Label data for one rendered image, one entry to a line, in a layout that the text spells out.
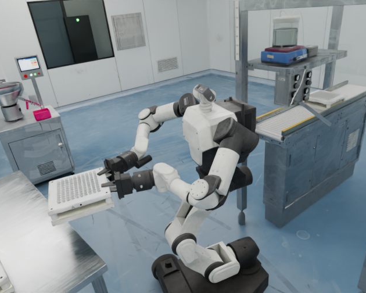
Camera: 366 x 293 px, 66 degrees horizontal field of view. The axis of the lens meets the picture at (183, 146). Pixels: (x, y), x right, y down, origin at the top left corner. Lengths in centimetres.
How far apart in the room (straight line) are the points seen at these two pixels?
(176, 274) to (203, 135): 106
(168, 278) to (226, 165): 110
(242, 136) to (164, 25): 603
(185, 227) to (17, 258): 76
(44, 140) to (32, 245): 217
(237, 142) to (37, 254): 92
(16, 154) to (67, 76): 310
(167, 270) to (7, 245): 97
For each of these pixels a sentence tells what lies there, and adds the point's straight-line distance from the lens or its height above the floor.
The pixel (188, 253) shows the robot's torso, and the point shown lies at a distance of 159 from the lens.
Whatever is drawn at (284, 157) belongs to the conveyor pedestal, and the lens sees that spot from 216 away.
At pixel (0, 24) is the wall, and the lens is 608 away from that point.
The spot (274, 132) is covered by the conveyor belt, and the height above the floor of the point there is 91.
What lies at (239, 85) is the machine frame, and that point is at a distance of 196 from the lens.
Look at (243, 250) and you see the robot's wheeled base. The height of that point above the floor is 34.
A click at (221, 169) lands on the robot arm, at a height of 117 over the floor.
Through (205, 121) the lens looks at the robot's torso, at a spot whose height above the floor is 128.
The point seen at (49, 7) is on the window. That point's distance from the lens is 619.
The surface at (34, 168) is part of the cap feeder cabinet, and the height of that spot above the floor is 25.
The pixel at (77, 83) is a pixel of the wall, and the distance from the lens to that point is 634.
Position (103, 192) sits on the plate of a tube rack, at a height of 107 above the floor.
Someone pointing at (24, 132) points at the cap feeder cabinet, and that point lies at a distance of 342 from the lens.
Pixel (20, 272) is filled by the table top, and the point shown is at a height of 89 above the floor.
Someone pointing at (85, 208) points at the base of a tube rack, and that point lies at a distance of 125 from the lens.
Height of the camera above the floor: 173
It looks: 27 degrees down
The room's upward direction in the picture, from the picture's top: 6 degrees counter-clockwise
